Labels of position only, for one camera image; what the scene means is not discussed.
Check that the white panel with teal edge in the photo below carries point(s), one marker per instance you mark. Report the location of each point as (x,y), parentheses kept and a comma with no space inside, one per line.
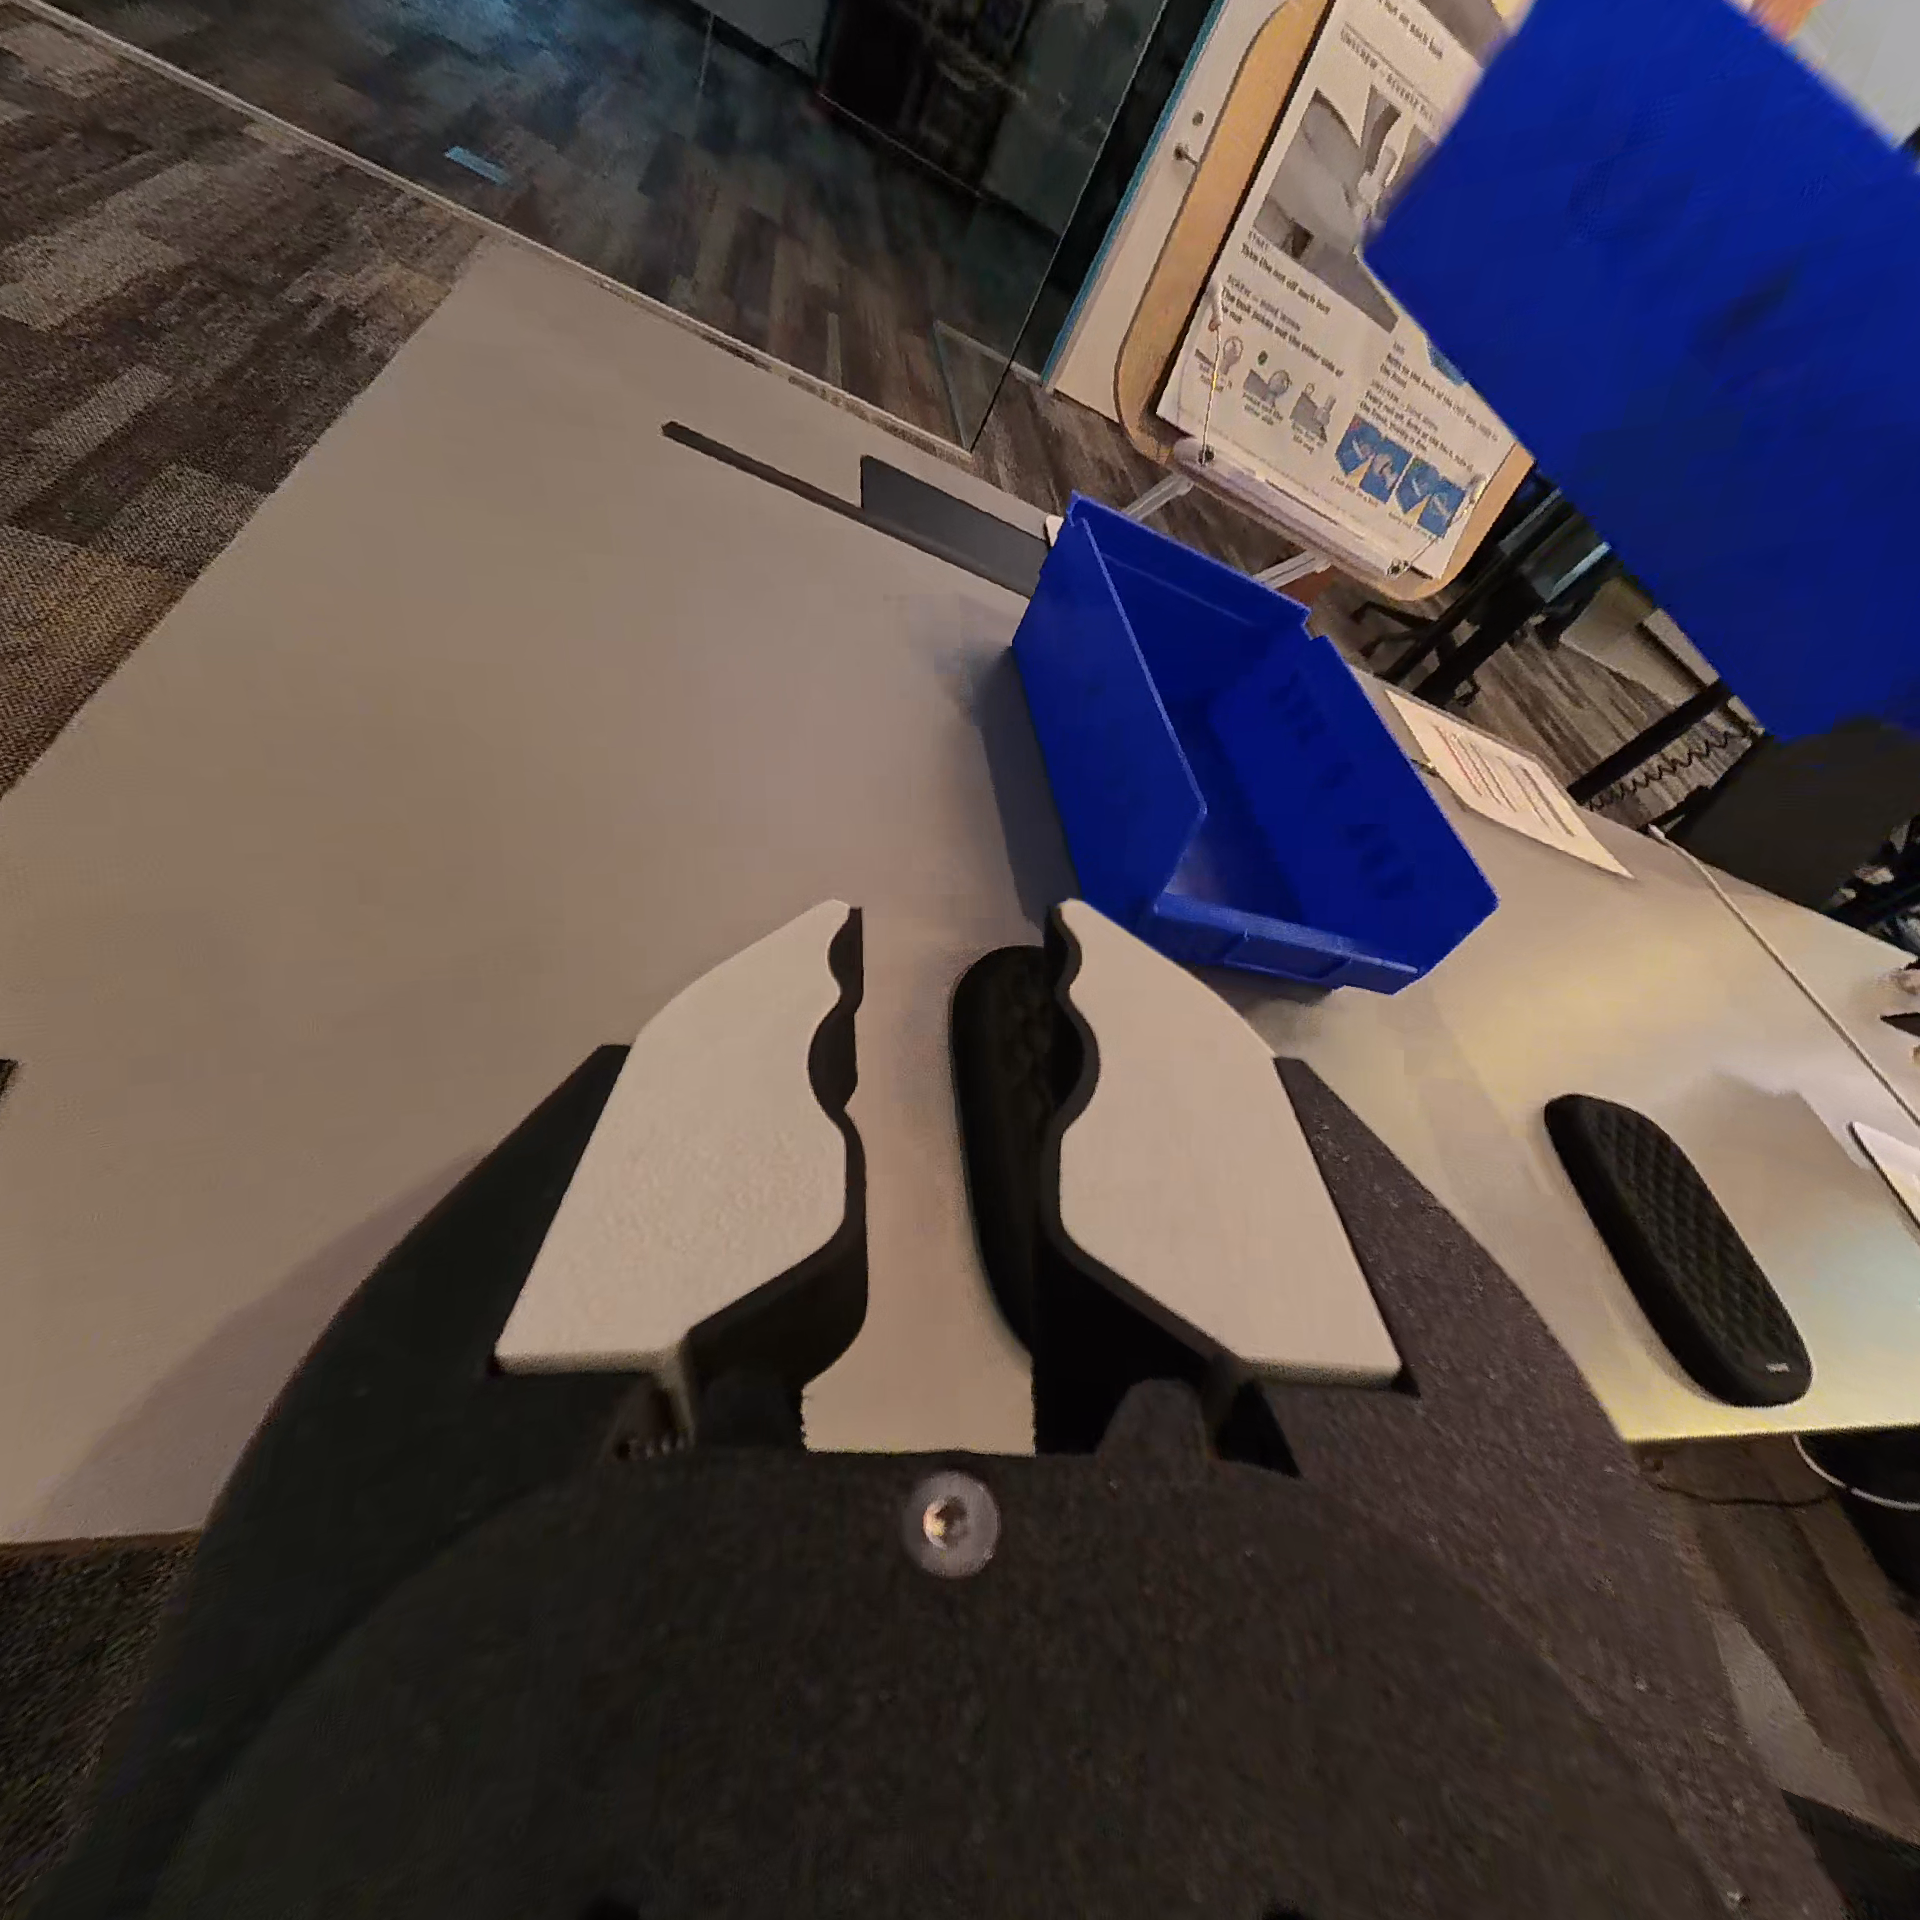
(1116,227)

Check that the black office chair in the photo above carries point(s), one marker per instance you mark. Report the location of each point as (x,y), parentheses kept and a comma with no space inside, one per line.
(1796,813)

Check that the blue plastic bin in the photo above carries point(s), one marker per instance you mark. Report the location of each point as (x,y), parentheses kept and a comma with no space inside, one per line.
(1139,721)
(1690,326)

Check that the black wrist rest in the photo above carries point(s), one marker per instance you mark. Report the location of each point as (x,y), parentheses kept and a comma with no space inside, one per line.
(1001,1139)
(1679,1246)

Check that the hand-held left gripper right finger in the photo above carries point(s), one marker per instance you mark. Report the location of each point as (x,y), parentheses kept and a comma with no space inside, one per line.
(1217,1197)

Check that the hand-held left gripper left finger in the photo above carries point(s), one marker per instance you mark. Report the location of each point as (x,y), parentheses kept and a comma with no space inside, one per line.
(707,1170)

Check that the wooden instruction board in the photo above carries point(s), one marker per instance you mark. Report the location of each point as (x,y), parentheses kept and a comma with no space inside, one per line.
(1310,294)

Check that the white printed paper sheet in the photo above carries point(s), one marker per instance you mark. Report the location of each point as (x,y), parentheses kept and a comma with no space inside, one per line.
(1504,785)

